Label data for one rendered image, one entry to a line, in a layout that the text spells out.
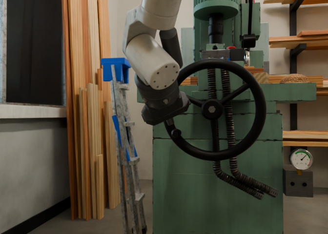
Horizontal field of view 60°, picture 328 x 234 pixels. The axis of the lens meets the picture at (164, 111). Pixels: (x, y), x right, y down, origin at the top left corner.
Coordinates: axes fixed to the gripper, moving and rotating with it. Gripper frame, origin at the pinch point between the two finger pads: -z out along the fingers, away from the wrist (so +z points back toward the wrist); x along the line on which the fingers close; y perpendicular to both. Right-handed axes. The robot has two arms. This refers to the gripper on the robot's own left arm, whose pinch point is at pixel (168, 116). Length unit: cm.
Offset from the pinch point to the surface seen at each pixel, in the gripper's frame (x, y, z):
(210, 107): 11.6, -0.9, -3.4
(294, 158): 30.2, -17.7, -22.9
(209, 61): 17.0, 9.7, 2.2
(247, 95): 25.1, 1.7, -10.5
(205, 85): 15.4, 10.3, -8.7
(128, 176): -31, 33, -99
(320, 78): 59, 6, -28
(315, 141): 131, 33, -206
